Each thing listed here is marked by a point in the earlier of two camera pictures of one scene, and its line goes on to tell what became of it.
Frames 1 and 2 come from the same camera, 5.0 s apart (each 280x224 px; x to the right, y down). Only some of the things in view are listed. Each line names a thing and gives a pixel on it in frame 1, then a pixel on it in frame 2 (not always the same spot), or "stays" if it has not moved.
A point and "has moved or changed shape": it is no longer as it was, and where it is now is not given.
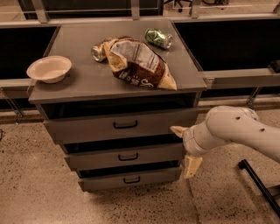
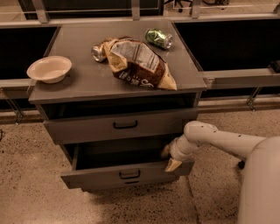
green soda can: (157, 38) stays
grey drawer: (126, 156) has moved or changed shape
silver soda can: (98, 52) stays
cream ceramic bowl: (51, 69) stays
